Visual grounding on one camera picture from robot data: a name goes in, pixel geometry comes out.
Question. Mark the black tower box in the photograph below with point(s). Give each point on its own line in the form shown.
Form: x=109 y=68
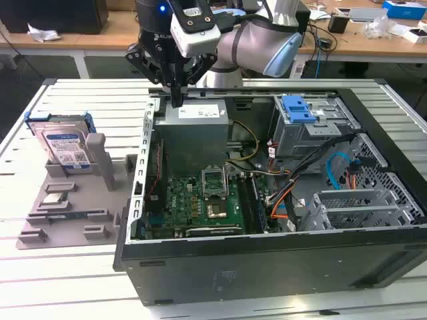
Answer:
x=303 y=20

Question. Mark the silver CPU chip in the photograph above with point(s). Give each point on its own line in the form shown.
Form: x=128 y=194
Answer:
x=53 y=198

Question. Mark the black graphics card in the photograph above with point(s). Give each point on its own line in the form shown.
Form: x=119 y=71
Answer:
x=213 y=231

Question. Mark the green motherboard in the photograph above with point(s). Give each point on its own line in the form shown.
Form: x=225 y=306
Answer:
x=180 y=206

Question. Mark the metal drive cage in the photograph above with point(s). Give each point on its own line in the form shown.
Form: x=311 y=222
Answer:
x=300 y=140

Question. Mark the small black cube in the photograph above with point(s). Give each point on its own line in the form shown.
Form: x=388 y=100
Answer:
x=338 y=24

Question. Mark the black RAM slot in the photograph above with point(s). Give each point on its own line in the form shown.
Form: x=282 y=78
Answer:
x=242 y=203
x=250 y=206

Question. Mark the blue cardboard box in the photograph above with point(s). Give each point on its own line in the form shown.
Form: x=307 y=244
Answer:
x=405 y=11

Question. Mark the CPU socket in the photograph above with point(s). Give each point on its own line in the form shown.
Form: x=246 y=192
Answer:
x=217 y=210

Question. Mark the large black box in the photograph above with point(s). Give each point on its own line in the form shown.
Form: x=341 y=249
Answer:
x=53 y=16

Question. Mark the grey parts rack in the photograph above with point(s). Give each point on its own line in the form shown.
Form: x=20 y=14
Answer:
x=76 y=213

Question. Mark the grey power supply unit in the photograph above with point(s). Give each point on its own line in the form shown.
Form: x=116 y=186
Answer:
x=190 y=133

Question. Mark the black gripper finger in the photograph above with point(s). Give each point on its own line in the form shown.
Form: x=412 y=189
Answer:
x=201 y=65
x=140 y=58

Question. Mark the crumpled white paper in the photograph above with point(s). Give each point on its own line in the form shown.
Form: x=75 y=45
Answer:
x=41 y=33

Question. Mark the clear plastic bag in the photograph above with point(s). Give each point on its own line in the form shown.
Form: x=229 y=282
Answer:
x=378 y=28

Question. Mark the black PC case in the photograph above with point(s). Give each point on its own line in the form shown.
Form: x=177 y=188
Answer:
x=267 y=266

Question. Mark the white box with black inlay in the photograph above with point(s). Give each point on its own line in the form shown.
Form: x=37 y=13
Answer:
x=415 y=36

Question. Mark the hard disk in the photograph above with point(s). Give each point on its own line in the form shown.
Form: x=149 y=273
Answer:
x=63 y=143

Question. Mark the white label tag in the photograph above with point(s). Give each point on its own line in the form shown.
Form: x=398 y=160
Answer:
x=298 y=70

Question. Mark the blue RAM stick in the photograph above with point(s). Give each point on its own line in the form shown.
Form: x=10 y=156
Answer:
x=71 y=216

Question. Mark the installed RAM stick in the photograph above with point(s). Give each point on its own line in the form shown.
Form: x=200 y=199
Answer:
x=260 y=206

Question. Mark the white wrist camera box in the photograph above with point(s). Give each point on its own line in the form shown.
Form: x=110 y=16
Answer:
x=200 y=40

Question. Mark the metal disk bay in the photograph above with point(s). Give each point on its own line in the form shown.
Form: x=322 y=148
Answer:
x=350 y=213

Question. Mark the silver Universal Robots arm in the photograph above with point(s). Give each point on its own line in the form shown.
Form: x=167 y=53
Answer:
x=255 y=43

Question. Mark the blue plastic drive latch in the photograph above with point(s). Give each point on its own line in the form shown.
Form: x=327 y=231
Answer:
x=297 y=110

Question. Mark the wooden desk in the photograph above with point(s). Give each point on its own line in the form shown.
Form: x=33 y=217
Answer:
x=110 y=36

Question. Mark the grey flat tray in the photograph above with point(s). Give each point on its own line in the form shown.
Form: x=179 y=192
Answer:
x=367 y=14

